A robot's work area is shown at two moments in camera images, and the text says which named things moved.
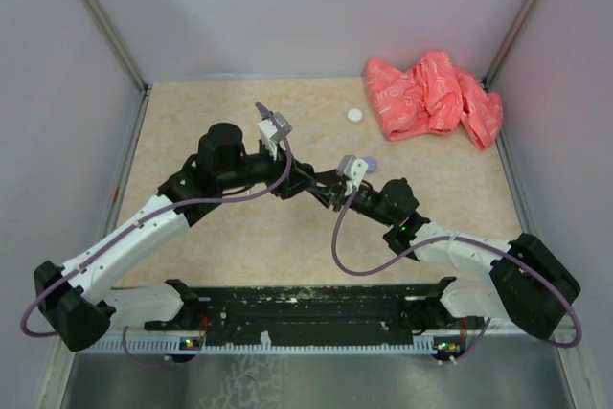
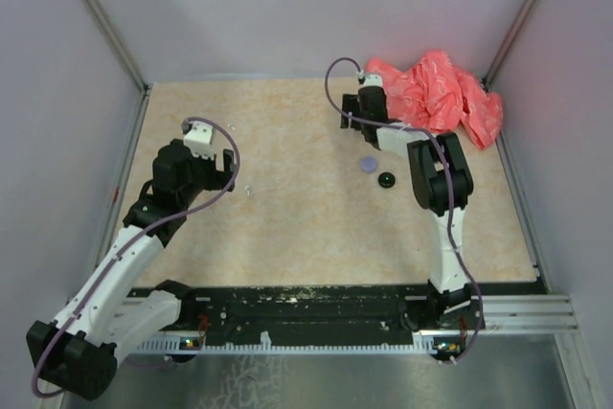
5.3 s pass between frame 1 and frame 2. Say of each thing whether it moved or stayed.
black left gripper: moved
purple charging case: stayed
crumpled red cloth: stayed
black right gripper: moved
